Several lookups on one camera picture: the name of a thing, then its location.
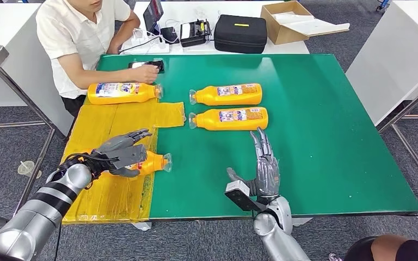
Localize brown cardboard box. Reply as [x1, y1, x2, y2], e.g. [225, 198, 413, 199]
[260, 1, 351, 46]

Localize person's leg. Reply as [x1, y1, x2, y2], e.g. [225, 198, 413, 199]
[344, 234, 418, 261]

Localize dark tablet computer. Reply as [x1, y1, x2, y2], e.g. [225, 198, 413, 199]
[143, 0, 164, 36]

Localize steel table legs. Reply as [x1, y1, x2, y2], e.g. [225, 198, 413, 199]
[376, 77, 418, 198]

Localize black zip carry case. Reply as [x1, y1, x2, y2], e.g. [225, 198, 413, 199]
[213, 14, 268, 55]

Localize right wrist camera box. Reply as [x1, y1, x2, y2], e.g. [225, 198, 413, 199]
[224, 180, 264, 213]

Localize white table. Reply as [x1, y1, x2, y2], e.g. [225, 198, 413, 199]
[120, 1, 311, 55]
[0, 3, 75, 137]
[345, 0, 418, 126]

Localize yellow taped cardboard sheet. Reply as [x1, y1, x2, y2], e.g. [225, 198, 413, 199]
[61, 94, 186, 225]

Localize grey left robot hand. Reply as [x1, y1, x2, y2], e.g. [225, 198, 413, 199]
[95, 128, 153, 178]

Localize clear plastic cup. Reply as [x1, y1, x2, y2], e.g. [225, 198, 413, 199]
[17, 160, 42, 179]

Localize black power cable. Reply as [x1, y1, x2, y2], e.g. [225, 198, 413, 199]
[118, 35, 161, 55]

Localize small black device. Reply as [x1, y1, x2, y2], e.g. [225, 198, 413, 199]
[159, 26, 180, 45]

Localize person's right hand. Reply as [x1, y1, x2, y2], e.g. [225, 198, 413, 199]
[131, 65, 160, 85]

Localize white power strip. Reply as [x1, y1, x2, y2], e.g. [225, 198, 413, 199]
[120, 36, 170, 55]

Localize orange detergent bottle clear cap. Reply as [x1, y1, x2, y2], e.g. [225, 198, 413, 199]
[81, 149, 173, 177]
[188, 107, 269, 132]
[189, 83, 263, 107]
[87, 82, 164, 105]

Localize white paper sheet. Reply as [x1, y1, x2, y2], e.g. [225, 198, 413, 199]
[272, 13, 351, 37]

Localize black smartphone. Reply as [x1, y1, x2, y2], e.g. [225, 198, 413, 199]
[128, 60, 165, 74]

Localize person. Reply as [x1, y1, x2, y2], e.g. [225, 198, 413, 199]
[35, 0, 161, 117]

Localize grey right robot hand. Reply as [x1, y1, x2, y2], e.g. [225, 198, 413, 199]
[226, 127, 281, 198]

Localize black label printer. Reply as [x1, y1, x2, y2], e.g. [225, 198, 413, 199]
[179, 19, 212, 48]

